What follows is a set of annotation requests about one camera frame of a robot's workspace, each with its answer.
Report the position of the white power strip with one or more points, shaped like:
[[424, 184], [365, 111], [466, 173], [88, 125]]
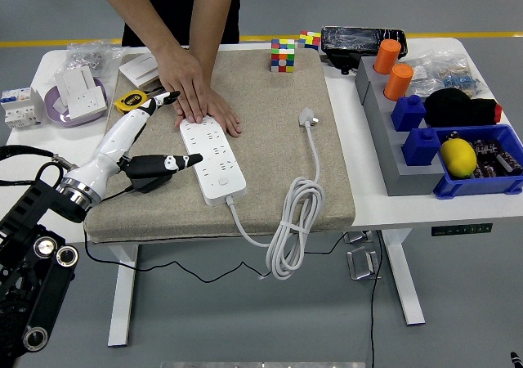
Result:
[[212, 167]]

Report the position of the grey stepped block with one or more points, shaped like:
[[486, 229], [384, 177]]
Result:
[[388, 155]]

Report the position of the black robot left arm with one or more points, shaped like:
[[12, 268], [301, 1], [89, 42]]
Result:
[[41, 286]]

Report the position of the blue plastic bin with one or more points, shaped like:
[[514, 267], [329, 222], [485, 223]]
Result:
[[470, 188]]

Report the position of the person's left forearm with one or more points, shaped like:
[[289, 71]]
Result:
[[212, 16]]

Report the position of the person's left hand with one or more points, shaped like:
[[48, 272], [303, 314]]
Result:
[[222, 112]]

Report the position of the silver metal bracket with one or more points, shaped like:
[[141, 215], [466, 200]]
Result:
[[357, 237], [361, 263]]

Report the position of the purple bowl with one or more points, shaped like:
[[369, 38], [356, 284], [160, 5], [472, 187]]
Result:
[[57, 118]]

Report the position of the clear bag of parts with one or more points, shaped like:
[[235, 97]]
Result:
[[445, 73]]

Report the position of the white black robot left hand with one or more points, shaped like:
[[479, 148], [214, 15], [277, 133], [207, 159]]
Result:
[[110, 147]]

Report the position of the black cloth bundle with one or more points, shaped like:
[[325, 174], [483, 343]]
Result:
[[461, 108]]

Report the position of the white switch panel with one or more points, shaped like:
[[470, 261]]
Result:
[[75, 79]]

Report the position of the grey-brown mat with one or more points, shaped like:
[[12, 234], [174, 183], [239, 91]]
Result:
[[265, 159]]

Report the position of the person's right hand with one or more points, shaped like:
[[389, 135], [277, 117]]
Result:
[[180, 82]]

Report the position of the white circuit breaker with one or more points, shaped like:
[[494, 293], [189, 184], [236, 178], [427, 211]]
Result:
[[20, 110]]

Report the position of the blue plastic block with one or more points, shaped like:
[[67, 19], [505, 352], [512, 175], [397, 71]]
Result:
[[408, 114], [421, 147]]

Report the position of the large Rubik's cube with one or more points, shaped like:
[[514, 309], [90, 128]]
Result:
[[282, 57]]

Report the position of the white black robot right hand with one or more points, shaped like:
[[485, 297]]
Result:
[[516, 359]]

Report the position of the clear bag of screws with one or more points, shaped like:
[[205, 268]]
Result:
[[90, 57]]

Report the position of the black wrapped box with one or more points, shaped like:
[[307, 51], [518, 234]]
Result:
[[351, 43]]

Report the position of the small Rubik's cube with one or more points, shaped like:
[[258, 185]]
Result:
[[309, 41]]

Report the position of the black capacitors pile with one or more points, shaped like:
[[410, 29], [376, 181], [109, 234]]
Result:
[[494, 155]]

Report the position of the orange cylinder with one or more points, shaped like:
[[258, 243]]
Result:
[[398, 82], [386, 57]]

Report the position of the small white plastic piece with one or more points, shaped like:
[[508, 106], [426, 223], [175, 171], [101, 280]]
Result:
[[61, 108]]

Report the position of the yellow lemon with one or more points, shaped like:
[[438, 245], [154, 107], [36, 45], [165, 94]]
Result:
[[457, 157]]

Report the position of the white socket panel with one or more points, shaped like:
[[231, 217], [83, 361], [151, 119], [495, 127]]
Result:
[[86, 103]]

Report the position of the black table control panel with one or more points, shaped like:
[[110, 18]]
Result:
[[461, 230]]

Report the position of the person's right forearm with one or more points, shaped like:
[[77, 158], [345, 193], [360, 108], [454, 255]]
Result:
[[139, 12]]

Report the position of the white table leg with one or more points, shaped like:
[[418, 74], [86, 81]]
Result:
[[122, 302], [402, 278]]

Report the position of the yellow tape measure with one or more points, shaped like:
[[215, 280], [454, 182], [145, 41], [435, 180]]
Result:
[[128, 100]]

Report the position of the white wall switch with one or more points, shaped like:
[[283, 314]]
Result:
[[137, 69]]

